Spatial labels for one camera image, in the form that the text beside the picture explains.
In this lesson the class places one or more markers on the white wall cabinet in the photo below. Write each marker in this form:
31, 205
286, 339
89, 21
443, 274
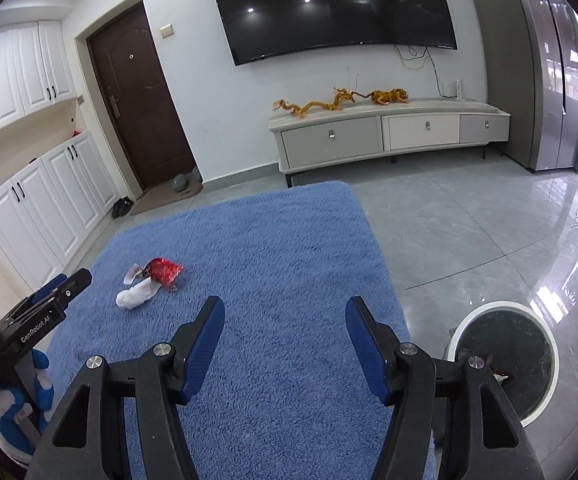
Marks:
19, 75

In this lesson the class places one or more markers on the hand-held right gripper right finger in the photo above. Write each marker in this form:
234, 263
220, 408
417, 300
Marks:
366, 350

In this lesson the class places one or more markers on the white floor cabinet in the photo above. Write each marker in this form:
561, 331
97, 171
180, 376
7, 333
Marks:
49, 200

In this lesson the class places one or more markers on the dark brown door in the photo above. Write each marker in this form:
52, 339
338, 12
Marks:
139, 100

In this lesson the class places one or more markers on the red snack wrapper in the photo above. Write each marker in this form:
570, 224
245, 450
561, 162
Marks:
165, 270

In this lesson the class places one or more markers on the blue fluffy blanket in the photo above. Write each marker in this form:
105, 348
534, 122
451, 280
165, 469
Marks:
269, 240

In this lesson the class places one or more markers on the white round trash bin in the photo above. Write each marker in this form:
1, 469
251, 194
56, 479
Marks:
509, 350

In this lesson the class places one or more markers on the grey round object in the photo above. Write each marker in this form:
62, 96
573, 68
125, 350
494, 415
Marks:
179, 183

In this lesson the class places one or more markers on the grey refrigerator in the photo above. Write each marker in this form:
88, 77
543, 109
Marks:
534, 60

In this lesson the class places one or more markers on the long golden dragon ornament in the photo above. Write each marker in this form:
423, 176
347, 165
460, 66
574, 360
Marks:
314, 106

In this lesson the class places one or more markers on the white red-print wrapper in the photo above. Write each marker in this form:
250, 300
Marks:
131, 274

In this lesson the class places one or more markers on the white power strip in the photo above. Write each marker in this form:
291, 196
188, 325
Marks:
458, 89

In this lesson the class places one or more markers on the short golden dragon ornament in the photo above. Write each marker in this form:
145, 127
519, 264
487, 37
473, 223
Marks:
389, 96

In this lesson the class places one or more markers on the black wall television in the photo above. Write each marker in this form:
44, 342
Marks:
329, 5

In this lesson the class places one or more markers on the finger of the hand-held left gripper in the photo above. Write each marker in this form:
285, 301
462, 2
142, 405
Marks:
51, 284
76, 284

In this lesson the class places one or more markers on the brown doormat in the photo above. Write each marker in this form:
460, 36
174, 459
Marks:
159, 200

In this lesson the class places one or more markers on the black shoes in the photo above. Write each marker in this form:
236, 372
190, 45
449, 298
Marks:
122, 207

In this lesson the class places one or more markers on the grey white television cabinet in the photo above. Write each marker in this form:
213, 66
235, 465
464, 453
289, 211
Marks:
334, 135

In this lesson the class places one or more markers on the blue white plush toy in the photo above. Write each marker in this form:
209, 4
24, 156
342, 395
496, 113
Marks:
44, 380

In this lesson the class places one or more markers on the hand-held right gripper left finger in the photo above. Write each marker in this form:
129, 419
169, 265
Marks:
201, 350

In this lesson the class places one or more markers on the beige light switch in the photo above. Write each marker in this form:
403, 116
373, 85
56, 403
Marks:
166, 30

